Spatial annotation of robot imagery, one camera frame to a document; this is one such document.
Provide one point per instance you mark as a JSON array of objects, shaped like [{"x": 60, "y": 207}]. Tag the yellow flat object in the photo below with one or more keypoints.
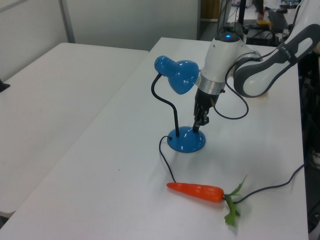
[{"x": 263, "y": 22}]

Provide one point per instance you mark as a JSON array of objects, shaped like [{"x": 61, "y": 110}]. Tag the orange plastic carrot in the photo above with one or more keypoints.
[{"x": 200, "y": 191}]

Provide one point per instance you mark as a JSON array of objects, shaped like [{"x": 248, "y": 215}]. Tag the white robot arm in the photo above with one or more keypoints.
[{"x": 220, "y": 57}]

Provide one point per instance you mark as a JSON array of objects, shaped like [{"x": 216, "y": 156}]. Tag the white side table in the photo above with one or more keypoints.
[{"x": 62, "y": 105}]

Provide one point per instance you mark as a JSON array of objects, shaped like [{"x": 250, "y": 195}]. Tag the white shoe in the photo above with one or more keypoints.
[{"x": 316, "y": 157}]

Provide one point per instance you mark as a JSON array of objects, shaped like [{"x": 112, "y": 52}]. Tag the black control box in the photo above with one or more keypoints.
[{"x": 262, "y": 38}]

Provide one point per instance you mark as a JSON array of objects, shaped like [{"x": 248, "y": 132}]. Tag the black vertical pole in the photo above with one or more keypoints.
[{"x": 241, "y": 12}]

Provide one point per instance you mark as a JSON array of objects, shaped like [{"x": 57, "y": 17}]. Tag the grey partition post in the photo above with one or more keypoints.
[{"x": 67, "y": 21}]

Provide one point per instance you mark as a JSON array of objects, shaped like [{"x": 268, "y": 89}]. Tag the blue desk lamp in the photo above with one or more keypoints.
[{"x": 183, "y": 75}]

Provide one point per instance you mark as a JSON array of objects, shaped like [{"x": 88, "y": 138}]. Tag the brown wooden board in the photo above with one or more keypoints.
[{"x": 210, "y": 8}]

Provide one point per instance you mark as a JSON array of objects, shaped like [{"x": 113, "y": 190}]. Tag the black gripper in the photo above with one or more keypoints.
[{"x": 205, "y": 101}]

